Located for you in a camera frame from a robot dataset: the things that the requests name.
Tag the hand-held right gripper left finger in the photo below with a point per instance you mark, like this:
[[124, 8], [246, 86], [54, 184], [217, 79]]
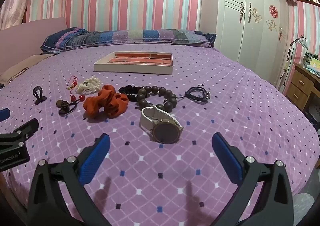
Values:
[[95, 158]]

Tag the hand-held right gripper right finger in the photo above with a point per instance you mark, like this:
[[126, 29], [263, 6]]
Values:
[[226, 158]]

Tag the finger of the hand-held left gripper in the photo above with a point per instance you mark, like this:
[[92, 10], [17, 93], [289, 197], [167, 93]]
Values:
[[3, 114], [25, 128]]

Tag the brown knot bead charm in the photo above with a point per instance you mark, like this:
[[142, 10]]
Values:
[[63, 105]]

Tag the black scrunchie with bell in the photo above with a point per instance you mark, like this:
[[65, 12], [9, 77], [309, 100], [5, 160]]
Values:
[[127, 89]]

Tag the white tray with brick lining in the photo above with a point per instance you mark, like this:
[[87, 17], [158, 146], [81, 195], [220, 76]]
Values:
[[135, 62]]

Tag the black hair clip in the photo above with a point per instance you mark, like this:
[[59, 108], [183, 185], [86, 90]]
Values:
[[40, 101]]

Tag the purple dotted bed blanket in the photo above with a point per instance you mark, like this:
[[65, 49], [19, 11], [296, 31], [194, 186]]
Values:
[[212, 121]]

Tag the beige cloth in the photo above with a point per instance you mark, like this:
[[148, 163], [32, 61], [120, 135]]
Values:
[[22, 65]]

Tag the orange scrunchie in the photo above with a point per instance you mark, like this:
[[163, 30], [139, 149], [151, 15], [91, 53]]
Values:
[[105, 101]]

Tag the white scrunchie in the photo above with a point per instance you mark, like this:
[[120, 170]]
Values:
[[86, 85]]

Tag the pink headboard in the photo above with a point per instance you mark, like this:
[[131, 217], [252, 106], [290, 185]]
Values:
[[25, 38]]

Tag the wooden desk with drawers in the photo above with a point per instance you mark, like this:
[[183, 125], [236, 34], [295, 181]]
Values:
[[302, 85]]

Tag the white wardrobe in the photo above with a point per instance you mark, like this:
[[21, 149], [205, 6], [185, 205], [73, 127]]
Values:
[[250, 35]]

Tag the striped patchwork pillow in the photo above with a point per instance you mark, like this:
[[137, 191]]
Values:
[[125, 37]]

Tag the desk lamp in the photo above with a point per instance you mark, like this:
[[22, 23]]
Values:
[[301, 40]]

